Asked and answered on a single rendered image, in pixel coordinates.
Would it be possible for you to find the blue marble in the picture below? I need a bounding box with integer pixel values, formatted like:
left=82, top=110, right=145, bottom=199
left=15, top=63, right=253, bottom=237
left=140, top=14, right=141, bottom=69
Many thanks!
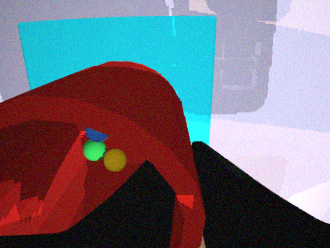
left=85, top=127, right=109, bottom=143

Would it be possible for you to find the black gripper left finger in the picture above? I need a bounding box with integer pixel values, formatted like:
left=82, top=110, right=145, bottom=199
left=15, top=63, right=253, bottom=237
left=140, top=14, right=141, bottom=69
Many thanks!
left=0, top=160, right=174, bottom=248

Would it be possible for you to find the red cup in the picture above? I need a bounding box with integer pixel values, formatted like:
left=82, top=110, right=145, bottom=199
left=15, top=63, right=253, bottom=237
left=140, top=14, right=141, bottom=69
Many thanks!
left=0, top=60, right=206, bottom=248

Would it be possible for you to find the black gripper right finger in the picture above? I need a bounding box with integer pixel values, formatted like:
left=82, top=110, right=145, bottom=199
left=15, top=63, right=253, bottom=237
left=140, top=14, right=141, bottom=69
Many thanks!
left=192, top=141, right=330, bottom=248

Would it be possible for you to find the green ball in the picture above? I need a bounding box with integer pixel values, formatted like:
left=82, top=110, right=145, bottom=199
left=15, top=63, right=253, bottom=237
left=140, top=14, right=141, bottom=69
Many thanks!
left=84, top=140, right=106, bottom=161

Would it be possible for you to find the yellow marble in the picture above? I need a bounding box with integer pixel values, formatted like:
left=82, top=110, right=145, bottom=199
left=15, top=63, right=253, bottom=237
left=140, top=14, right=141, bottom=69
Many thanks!
left=104, top=149, right=126, bottom=172

